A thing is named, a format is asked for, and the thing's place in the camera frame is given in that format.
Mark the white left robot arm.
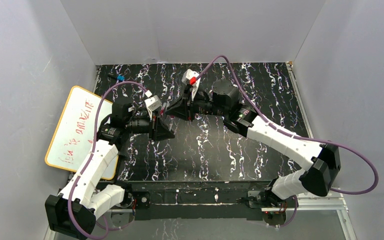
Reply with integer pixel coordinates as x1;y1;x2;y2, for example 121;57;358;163
44;103;175;240

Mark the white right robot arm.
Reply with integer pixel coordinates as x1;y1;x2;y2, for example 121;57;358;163
165;79;341;203

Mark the blue capped black marker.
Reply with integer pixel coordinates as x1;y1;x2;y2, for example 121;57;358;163
107;73;125;82

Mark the yellow framed whiteboard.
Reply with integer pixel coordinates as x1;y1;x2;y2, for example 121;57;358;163
44;86;101;172

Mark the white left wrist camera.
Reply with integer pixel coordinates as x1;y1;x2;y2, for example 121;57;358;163
144;95;163;119

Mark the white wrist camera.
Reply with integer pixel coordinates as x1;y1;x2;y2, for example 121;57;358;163
144;95;163;119
181;69;200;101

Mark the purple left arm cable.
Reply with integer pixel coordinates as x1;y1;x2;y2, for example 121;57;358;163
67;81;151;240

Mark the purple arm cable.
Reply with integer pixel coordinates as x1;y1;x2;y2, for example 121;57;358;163
195;55;379;228
67;81;151;240

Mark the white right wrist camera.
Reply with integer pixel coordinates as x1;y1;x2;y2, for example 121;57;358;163
181;69;200;101

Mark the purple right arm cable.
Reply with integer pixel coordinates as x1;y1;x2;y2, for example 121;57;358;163
195;55;379;228

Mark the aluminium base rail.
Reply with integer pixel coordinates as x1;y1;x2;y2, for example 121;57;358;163
46;187;357;240

